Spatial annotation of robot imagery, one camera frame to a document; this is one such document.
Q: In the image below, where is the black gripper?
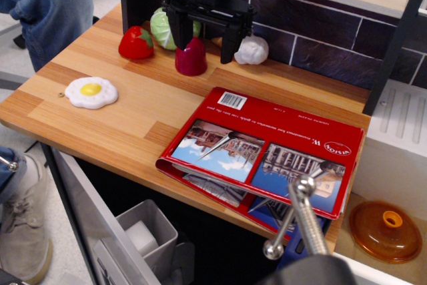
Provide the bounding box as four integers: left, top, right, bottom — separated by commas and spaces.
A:
163, 0, 256, 64

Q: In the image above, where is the red hardcover book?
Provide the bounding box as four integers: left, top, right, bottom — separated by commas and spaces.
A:
155, 87, 364, 232

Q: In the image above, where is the open grey drawer front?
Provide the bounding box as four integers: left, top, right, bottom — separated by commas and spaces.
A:
47, 147, 159, 284

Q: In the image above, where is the dark red toy radish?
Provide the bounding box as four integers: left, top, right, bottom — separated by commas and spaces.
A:
175, 37, 207, 76

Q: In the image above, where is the green toy cabbage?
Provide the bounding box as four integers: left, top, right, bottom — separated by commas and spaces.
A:
149, 7, 203, 51

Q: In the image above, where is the white toy garlic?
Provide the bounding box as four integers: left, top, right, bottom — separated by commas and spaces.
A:
234, 35, 269, 65

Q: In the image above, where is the red toy strawberry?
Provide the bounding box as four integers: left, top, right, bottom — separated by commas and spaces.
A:
118, 26, 154, 59

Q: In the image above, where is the toy fried egg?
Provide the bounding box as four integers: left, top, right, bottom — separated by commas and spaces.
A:
65, 77, 118, 109

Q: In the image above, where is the blue jeans leg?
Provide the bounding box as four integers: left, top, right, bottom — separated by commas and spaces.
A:
1, 0, 94, 71

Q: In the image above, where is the white block in bin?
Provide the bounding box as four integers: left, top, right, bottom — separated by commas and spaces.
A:
125, 220, 159, 257

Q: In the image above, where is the white sink drainboard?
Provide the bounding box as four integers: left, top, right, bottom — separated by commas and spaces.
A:
352, 80, 426, 218

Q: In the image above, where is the grey plastic bin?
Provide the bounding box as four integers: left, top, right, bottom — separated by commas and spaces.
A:
116, 200, 177, 282

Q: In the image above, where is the orange glass pot lid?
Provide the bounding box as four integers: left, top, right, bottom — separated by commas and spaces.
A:
350, 202, 423, 263

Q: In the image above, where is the grey suede shoe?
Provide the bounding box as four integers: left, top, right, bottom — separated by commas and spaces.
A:
1, 154, 53, 284

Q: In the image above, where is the black shelf post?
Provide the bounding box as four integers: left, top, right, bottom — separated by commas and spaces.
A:
362, 0, 423, 116

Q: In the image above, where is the metal clamp screw handle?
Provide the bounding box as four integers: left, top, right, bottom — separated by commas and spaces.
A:
263, 175, 330, 260

